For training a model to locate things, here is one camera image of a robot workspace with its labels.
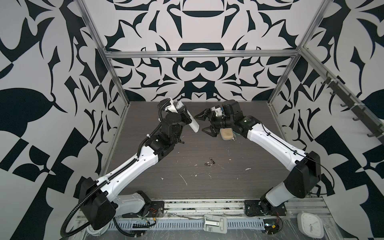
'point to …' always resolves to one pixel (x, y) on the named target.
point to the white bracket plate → (215, 223)
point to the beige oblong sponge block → (226, 133)
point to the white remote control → (193, 124)
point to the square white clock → (310, 224)
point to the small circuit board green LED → (271, 226)
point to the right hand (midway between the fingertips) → (197, 122)
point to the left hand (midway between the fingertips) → (186, 104)
